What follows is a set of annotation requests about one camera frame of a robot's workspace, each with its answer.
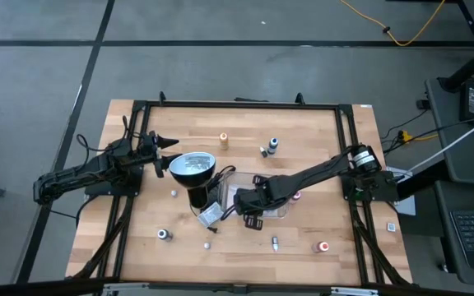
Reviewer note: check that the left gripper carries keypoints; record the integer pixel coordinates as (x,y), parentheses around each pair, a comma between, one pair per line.
(147,148)

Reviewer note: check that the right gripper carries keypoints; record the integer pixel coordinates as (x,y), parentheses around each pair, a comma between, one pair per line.
(261,197)

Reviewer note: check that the large pink food coloring bottle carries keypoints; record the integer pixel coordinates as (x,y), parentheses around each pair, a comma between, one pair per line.
(297,196)

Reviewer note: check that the small white-capped dropper bottle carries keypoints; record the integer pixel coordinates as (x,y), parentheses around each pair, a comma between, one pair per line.
(174,193)

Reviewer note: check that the large blue food coloring bottle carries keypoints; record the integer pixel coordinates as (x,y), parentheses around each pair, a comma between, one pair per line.
(272,144)

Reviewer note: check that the large red food coloring bottle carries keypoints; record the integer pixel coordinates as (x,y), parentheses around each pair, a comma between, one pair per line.
(322,246)

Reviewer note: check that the large purple food coloring bottle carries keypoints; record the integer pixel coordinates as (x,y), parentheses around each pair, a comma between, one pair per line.
(163,234)

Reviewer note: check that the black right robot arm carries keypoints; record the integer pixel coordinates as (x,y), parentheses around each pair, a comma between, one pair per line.
(315,170)

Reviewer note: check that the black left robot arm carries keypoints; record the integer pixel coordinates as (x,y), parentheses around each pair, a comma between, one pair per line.
(76,172)

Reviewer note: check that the clear plastic container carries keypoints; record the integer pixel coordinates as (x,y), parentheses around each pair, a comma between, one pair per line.
(229,201)

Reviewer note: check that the black gooseneck desk lamp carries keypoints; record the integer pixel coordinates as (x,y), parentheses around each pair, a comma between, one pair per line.
(191,170)

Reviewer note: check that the small white square tag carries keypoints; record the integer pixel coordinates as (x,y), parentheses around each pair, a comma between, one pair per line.
(391,227)

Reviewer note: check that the yellow plug connector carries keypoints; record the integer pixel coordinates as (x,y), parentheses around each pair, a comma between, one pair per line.
(405,136)

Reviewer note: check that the black crossbeam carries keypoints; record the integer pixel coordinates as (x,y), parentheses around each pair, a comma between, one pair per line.
(35,288)

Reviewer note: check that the black power plug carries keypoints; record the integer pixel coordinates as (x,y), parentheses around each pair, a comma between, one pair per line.
(422,104)

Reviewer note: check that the dark grey side desk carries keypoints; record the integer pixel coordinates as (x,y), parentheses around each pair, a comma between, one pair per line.
(459,164)

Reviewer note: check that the white rod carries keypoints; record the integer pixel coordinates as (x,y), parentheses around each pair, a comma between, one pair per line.
(467,135)

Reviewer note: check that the black stand leg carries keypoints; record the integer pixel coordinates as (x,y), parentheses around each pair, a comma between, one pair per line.
(471,66)

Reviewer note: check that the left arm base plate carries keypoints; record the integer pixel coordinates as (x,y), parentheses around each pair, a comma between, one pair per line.
(113,188)

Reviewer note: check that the black aluminium table frame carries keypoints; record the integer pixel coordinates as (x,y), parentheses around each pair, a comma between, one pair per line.
(241,105)

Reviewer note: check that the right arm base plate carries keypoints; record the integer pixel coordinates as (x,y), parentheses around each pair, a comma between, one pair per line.
(368,192)

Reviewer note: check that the silver metal bracket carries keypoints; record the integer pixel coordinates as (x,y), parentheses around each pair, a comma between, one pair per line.
(124,288)
(354,291)

